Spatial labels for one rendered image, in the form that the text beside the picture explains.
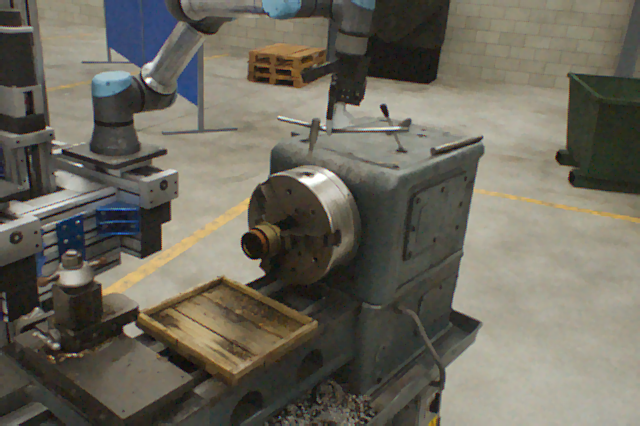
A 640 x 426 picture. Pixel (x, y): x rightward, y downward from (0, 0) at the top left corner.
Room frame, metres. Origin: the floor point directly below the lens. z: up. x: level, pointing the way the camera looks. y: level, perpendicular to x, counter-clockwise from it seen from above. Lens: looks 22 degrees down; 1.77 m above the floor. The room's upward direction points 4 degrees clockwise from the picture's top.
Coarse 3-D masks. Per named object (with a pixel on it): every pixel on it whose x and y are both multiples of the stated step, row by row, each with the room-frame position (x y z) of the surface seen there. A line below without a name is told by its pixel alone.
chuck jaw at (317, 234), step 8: (280, 232) 1.48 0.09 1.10; (288, 232) 1.47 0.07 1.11; (296, 232) 1.47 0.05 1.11; (304, 232) 1.47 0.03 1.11; (312, 232) 1.47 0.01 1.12; (320, 232) 1.46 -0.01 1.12; (328, 232) 1.46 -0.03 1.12; (336, 232) 1.47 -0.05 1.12; (280, 240) 1.45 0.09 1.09; (288, 240) 1.45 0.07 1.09; (296, 240) 1.45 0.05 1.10; (304, 240) 1.46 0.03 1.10; (312, 240) 1.45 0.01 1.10; (320, 240) 1.44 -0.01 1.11; (328, 240) 1.46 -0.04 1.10; (336, 240) 1.47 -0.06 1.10; (280, 248) 1.45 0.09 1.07; (288, 248) 1.45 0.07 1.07; (296, 248) 1.45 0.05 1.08; (312, 248) 1.44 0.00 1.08; (320, 248) 1.44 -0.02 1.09
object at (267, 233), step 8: (264, 224) 1.48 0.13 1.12; (248, 232) 1.44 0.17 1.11; (256, 232) 1.43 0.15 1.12; (264, 232) 1.44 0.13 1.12; (272, 232) 1.45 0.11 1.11; (248, 240) 1.46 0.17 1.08; (256, 240) 1.42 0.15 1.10; (264, 240) 1.42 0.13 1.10; (272, 240) 1.44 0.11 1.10; (248, 248) 1.45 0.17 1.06; (256, 248) 1.47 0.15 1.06; (264, 248) 1.42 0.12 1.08; (272, 248) 1.43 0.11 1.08; (248, 256) 1.43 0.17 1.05; (256, 256) 1.42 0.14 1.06; (264, 256) 1.44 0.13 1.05; (272, 256) 1.46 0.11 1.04
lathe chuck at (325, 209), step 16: (272, 176) 1.58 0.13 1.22; (288, 176) 1.55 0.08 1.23; (320, 176) 1.58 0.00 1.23; (288, 192) 1.55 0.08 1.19; (304, 192) 1.52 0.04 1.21; (320, 192) 1.51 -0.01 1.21; (336, 192) 1.54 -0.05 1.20; (288, 208) 1.55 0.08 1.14; (304, 208) 1.51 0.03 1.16; (320, 208) 1.48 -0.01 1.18; (336, 208) 1.50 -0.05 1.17; (288, 224) 1.61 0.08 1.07; (304, 224) 1.51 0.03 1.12; (320, 224) 1.48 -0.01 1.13; (336, 224) 1.47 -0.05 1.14; (352, 224) 1.52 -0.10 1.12; (352, 240) 1.51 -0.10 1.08; (288, 256) 1.54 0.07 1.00; (304, 256) 1.51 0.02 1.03; (320, 256) 1.47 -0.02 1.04; (336, 256) 1.46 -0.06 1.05; (288, 272) 1.54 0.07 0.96; (304, 272) 1.50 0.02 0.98; (320, 272) 1.47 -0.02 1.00
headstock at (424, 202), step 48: (288, 144) 1.80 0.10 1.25; (336, 144) 1.82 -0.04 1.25; (384, 144) 1.86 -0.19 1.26; (432, 144) 1.90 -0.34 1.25; (480, 144) 1.97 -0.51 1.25; (384, 192) 1.55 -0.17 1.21; (432, 192) 1.74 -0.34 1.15; (384, 240) 1.55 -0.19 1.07; (432, 240) 1.78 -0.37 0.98; (336, 288) 1.63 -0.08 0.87; (384, 288) 1.56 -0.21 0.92
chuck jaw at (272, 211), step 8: (264, 184) 1.60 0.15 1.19; (256, 192) 1.56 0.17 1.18; (264, 192) 1.55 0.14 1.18; (272, 192) 1.57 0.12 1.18; (264, 200) 1.55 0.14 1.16; (272, 200) 1.55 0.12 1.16; (256, 208) 1.54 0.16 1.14; (264, 208) 1.52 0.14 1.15; (272, 208) 1.53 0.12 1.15; (280, 208) 1.55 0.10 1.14; (264, 216) 1.50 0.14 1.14; (272, 216) 1.52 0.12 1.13; (280, 216) 1.53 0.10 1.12; (288, 216) 1.56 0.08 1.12; (256, 224) 1.51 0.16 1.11; (272, 224) 1.52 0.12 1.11
